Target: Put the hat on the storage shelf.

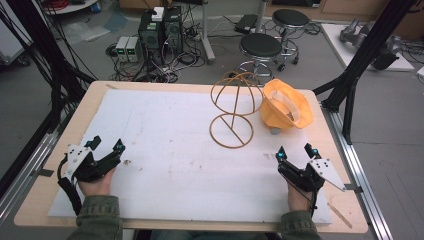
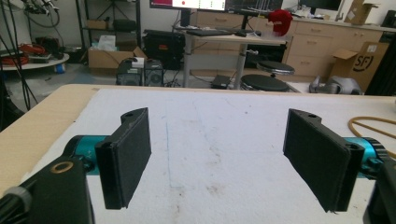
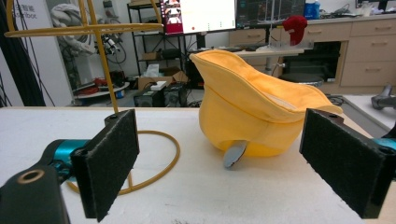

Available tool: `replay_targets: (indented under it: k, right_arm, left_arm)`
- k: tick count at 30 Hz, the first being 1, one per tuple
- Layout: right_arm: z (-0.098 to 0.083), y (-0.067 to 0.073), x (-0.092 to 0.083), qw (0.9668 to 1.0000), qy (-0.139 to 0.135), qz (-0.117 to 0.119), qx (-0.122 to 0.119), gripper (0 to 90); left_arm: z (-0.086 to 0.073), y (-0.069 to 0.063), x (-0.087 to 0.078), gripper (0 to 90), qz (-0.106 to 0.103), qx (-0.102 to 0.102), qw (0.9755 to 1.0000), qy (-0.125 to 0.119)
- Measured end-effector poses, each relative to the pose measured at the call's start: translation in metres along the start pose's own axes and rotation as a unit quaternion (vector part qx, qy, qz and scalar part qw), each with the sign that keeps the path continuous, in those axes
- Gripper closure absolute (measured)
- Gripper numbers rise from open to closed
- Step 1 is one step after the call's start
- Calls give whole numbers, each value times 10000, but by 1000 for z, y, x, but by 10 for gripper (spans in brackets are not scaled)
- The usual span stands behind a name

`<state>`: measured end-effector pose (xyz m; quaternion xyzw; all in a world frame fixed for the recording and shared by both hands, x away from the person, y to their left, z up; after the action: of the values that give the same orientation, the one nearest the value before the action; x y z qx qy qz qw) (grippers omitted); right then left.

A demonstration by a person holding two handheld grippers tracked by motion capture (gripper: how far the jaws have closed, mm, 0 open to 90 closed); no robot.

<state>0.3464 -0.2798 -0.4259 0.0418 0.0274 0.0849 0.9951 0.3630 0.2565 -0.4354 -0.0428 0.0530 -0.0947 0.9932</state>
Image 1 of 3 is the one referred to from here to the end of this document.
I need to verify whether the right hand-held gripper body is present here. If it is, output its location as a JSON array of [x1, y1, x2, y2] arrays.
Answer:
[[277, 158, 347, 193]]

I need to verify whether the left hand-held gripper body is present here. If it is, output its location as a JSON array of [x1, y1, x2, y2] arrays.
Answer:
[[63, 144, 122, 184]]

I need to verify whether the orange bucket hat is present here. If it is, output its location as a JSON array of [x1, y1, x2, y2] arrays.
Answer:
[[259, 78, 315, 131]]

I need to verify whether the tan wire hat stand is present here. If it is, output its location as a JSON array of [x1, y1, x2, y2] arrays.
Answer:
[[209, 70, 265, 150]]

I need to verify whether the person's left hand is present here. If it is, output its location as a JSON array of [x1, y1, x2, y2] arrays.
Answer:
[[77, 167, 117, 198]]

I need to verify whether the person's right hand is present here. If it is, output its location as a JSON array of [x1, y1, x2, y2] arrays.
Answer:
[[286, 181, 317, 213]]

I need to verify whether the thin wooden stick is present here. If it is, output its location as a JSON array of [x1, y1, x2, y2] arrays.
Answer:
[[327, 201, 354, 230]]

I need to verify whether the white foam mat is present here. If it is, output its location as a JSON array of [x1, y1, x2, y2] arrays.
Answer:
[[47, 88, 333, 225]]

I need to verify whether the grey power supply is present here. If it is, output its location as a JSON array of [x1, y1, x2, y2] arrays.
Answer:
[[114, 35, 131, 63], [126, 36, 143, 64]]

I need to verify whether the clear plastic sheet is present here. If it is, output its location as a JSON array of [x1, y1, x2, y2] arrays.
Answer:
[[62, 20, 112, 43]]

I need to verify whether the white floor board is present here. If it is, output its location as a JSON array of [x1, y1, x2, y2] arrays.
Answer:
[[320, 22, 416, 73]]

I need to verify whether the black round stool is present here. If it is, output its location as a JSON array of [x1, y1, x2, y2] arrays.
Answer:
[[235, 32, 284, 81], [271, 8, 311, 73]]

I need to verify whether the black computer tower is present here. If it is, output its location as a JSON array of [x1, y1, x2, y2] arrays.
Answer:
[[162, 5, 185, 56], [137, 10, 167, 66]]

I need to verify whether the flat black case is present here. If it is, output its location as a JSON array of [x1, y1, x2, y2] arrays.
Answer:
[[234, 13, 260, 35]]

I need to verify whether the round white table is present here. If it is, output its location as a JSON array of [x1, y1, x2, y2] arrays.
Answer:
[[42, 0, 102, 16]]

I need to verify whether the white box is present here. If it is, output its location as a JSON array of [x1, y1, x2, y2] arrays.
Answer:
[[151, 6, 166, 23]]

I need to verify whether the grey metal desk leg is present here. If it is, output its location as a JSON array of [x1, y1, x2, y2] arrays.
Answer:
[[199, 0, 217, 65]]

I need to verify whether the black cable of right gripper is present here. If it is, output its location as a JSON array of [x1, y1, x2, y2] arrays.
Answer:
[[309, 189, 319, 218]]

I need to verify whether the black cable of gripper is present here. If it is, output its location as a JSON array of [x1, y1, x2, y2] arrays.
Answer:
[[56, 155, 83, 217], [309, 189, 319, 218]]

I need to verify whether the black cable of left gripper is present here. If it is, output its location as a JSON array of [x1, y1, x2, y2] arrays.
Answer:
[[56, 155, 83, 217]]

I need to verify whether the aluminium rail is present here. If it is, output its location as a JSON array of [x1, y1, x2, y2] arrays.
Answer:
[[320, 99, 395, 240], [0, 108, 73, 228]]

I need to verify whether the tangle of cables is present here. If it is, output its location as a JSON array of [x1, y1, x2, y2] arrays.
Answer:
[[105, 43, 208, 84]]

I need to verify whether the black metal frame post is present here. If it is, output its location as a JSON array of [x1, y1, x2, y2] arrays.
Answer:
[[312, 0, 418, 146], [0, 0, 98, 134]]

